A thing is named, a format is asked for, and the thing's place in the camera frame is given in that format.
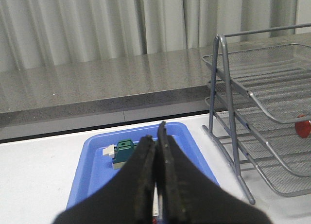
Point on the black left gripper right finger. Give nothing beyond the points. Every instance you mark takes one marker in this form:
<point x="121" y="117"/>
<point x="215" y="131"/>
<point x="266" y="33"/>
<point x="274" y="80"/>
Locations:
<point x="189" y="197"/>

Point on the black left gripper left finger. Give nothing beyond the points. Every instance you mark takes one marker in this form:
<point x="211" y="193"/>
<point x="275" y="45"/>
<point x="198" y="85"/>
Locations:
<point x="126" y="199"/>

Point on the red emergency stop button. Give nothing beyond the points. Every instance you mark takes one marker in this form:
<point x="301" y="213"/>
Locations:
<point x="303" y="128"/>

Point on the silver mesh tray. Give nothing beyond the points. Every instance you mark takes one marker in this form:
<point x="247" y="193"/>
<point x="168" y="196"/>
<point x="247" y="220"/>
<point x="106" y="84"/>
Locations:
<point x="289" y="61"/>
<point x="295" y="152"/>
<point x="271" y="108"/>

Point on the white circuit breaker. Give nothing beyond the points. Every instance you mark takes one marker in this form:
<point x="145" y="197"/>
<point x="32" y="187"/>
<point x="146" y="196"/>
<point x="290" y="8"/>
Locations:
<point x="155" y="209"/>

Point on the blue plastic tray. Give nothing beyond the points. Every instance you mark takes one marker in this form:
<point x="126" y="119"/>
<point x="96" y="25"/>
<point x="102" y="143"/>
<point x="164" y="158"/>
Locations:
<point x="95" y="170"/>

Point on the grey stone counter ledge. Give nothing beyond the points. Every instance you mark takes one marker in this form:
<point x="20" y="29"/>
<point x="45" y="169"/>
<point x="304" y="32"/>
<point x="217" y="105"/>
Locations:
<point x="51" y="100"/>

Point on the green and beige switch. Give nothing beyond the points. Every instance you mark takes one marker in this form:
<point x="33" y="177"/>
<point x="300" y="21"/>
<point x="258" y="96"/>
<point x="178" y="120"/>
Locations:
<point x="120" y="152"/>

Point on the silver metal rack frame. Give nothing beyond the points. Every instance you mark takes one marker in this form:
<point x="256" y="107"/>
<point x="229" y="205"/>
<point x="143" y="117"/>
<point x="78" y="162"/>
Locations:
<point x="223" y="126"/>

